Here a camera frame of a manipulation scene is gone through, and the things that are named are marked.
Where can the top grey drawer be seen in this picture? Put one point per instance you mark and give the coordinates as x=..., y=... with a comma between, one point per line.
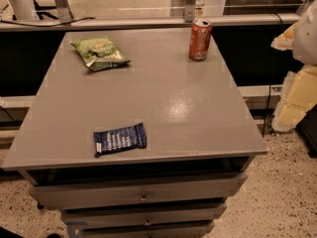
x=137, y=191

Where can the green chip bag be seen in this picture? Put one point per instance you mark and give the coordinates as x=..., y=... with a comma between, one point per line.
x=100, y=53

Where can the bottom grey drawer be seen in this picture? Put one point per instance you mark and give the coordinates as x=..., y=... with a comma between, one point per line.
x=167, y=230

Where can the middle grey drawer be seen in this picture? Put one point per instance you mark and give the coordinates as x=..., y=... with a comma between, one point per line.
x=145, y=216

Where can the white pipe top left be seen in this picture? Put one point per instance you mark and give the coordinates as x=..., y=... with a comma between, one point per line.
x=23, y=9

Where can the grey drawer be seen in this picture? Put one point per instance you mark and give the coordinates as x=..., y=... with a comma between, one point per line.
x=167, y=230
x=137, y=191
x=145, y=216

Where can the red coke can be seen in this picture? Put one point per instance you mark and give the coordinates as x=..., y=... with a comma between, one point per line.
x=200, y=39

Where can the blue rxbar blueberry wrapper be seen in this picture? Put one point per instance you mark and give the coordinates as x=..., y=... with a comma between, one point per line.
x=120, y=140

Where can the grey metal rail frame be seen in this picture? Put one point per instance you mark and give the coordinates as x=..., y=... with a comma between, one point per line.
x=67, y=23

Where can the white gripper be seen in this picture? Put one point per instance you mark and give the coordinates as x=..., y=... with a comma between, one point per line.
x=307, y=40

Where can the grey drawer cabinet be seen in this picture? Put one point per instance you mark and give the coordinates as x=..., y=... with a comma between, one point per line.
x=149, y=150

